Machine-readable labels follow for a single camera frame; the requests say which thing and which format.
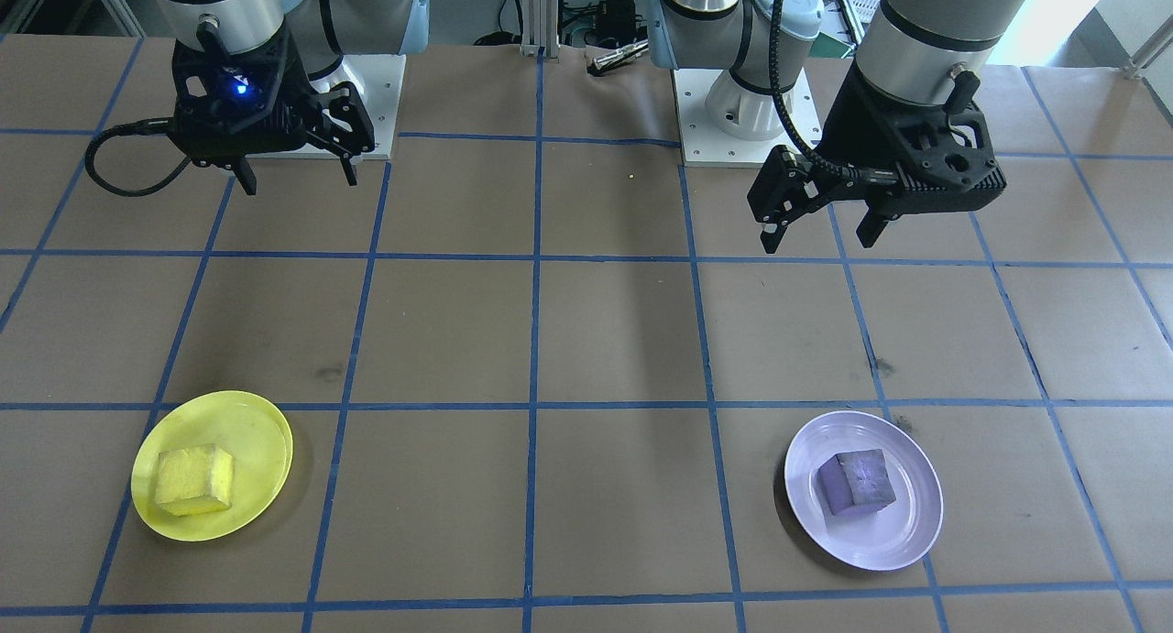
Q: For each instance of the purple foam block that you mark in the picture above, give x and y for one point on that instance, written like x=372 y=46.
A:
x=857 y=482

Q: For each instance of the yellow foam block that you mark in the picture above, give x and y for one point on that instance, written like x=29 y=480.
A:
x=192 y=479

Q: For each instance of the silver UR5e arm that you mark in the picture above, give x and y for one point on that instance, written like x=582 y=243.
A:
x=220 y=10
x=944 y=28

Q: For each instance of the white plastic basket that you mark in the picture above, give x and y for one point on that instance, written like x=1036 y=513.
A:
x=863 y=1

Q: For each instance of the shiny metal cylinder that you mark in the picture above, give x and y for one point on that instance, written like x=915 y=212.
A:
x=619 y=58

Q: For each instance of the black power supply box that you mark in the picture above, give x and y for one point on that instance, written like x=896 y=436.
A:
x=619 y=15

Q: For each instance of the yellow round plate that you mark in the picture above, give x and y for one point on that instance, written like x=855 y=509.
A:
x=252 y=431

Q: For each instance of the lilac round plate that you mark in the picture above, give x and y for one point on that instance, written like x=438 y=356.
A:
x=880 y=541

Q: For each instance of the white square base plate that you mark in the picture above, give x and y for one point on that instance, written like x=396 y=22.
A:
x=797 y=138
x=380 y=111

